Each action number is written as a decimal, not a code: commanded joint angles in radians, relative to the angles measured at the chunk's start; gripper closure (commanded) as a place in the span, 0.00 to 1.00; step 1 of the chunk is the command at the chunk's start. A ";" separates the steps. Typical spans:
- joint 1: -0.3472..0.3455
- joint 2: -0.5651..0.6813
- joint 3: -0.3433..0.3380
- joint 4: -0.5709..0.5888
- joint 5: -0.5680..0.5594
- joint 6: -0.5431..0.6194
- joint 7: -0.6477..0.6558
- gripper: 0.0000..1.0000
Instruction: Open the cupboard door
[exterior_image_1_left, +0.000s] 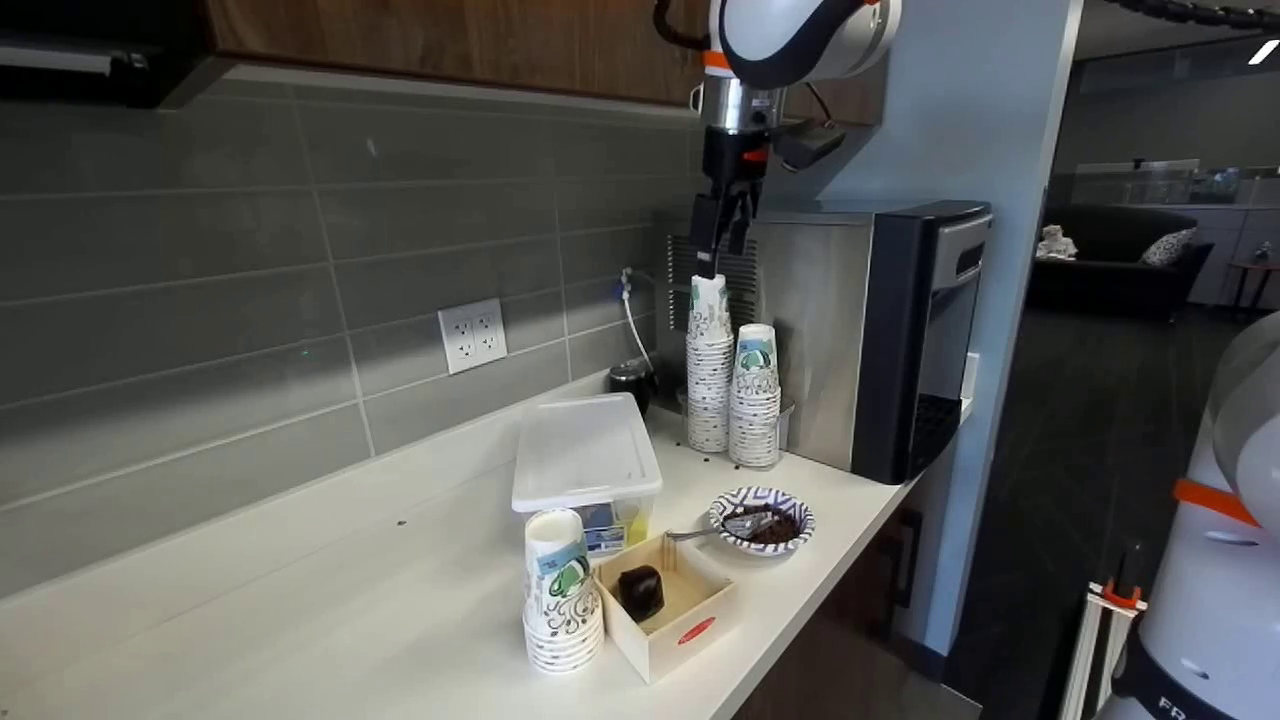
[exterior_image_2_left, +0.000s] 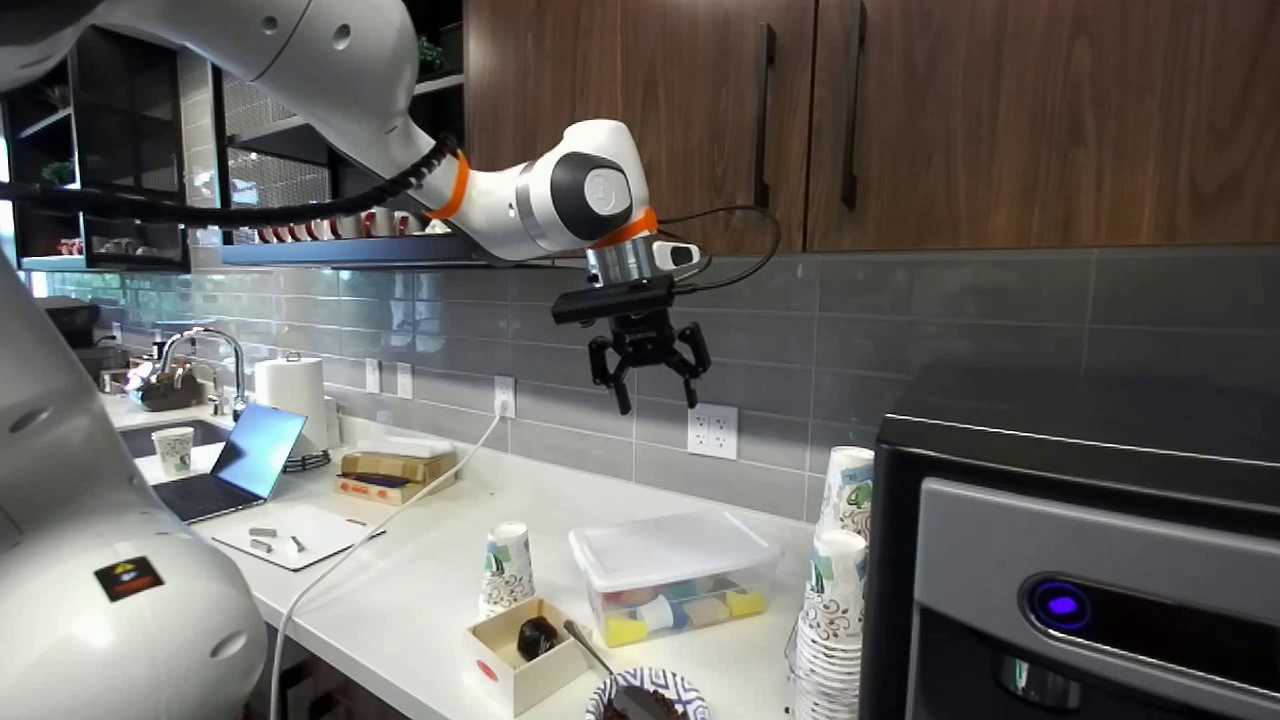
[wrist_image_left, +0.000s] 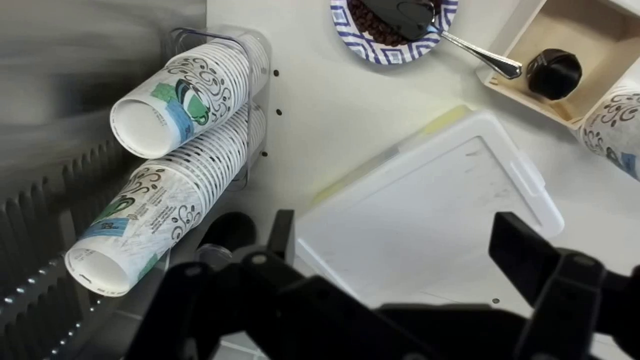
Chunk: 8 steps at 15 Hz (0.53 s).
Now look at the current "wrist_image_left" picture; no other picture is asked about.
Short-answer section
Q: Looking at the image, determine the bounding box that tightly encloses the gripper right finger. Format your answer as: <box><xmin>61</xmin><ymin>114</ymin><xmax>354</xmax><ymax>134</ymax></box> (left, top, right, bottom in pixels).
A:
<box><xmin>488</xmin><ymin>212</ymin><xmax>640</xmax><ymax>360</ymax></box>

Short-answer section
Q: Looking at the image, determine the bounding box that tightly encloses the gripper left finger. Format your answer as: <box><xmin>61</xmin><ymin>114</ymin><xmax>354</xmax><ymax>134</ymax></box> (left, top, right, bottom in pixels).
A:
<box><xmin>125</xmin><ymin>209</ymin><xmax>416</xmax><ymax>360</ymax></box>

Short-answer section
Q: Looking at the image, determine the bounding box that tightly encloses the black round cap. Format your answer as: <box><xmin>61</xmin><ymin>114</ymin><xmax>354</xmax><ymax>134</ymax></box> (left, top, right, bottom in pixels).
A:
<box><xmin>199</xmin><ymin>211</ymin><xmax>259</xmax><ymax>253</ymax></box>

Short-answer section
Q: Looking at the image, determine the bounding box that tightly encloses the white plastic container lid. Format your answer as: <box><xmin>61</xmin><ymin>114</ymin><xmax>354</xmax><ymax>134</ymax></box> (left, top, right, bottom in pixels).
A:
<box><xmin>294</xmin><ymin>110</ymin><xmax>566</xmax><ymax>312</ymax></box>

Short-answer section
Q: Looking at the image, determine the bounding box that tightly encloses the stack of printed paper cups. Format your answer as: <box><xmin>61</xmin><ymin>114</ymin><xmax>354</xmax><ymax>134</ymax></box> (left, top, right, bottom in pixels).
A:
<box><xmin>109</xmin><ymin>35</ymin><xmax>271</xmax><ymax>160</ymax></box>
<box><xmin>64</xmin><ymin>104</ymin><xmax>267</xmax><ymax>297</ymax></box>

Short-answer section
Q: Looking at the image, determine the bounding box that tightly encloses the printed paper cup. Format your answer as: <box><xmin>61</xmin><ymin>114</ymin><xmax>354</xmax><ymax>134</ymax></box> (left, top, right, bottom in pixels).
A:
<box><xmin>574</xmin><ymin>87</ymin><xmax>640</xmax><ymax>182</ymax></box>

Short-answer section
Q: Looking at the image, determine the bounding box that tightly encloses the black round capsule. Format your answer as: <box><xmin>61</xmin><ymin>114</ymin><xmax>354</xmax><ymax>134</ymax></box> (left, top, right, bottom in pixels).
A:
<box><xmin>525</xmin><ymin>48</ymin><xmax>584</xmax><ymax>101</ymax></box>

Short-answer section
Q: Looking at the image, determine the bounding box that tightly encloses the metal spoon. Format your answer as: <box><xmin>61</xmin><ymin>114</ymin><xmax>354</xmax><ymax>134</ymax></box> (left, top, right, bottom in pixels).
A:
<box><xmin>360</xmin><ymin>0</ymin><xmax>524</xmax><ymax>80</ymax></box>

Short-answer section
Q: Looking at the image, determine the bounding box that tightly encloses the clear plastic cup holder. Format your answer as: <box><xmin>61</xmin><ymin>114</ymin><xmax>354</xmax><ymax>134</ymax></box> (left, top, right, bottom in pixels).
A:
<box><xmin>165</xmin><ymin>26</ymin><xmax>274</xmax><ymax>192</ymax></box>

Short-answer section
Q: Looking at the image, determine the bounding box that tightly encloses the blue patterned paper plate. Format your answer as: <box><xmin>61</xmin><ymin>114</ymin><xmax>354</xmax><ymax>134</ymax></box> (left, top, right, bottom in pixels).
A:
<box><xmin>330</xmin><ymin>0</ymin><xmax>460</xmax><ymax>66</ymax></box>

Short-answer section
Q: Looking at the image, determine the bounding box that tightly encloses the grey ribbed metal appliance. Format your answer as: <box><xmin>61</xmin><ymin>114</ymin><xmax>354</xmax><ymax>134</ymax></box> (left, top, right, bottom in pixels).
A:
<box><xmin>0</xmin><ymin>0</ymin><xmax>208</xmax><ymax>360</ymax></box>

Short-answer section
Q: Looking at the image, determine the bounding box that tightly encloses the wooden box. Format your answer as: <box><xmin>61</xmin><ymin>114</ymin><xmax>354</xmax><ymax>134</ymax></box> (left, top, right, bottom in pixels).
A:
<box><xmin>475</xmin><ymin>0</ymin><xmax>640</xmax><ymax>132</ymax></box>

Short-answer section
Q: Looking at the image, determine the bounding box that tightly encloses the heap of coffee beans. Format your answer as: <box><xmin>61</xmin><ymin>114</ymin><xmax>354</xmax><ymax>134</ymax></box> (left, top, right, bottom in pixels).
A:
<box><xmin>347</xmin><ymin>0</ymin><xmax>417</xmax><ymax>49</ymax></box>

